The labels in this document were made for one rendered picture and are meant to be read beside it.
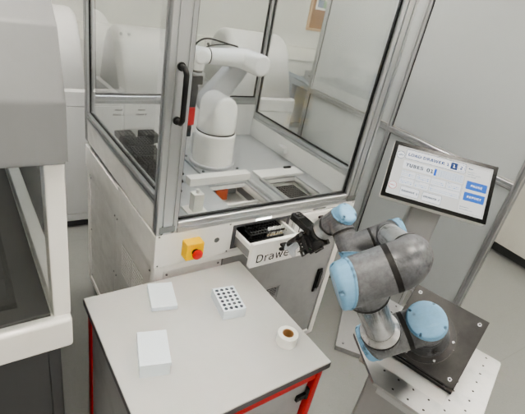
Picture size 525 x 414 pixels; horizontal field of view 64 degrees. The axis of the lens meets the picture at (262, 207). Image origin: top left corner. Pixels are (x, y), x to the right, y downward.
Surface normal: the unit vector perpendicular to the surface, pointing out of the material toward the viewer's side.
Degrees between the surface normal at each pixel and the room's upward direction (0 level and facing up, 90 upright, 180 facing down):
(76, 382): 0
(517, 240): 90
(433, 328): 38
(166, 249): 90
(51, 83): 69
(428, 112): 90
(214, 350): 0
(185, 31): 90
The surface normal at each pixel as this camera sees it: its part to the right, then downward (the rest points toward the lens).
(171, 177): 0.55, 0.47
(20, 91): 0.58, 0.14
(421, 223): -0.29, 0.40
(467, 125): -0.84, 0.11
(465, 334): -0.30, -0.45
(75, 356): 0.18, -0.87
